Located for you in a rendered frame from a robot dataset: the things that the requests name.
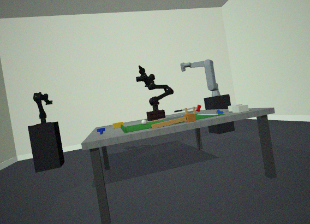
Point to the small yellow block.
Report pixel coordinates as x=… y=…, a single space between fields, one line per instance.
x=117 y=125

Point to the green putting mat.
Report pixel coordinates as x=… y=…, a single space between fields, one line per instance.
x=148 y=125

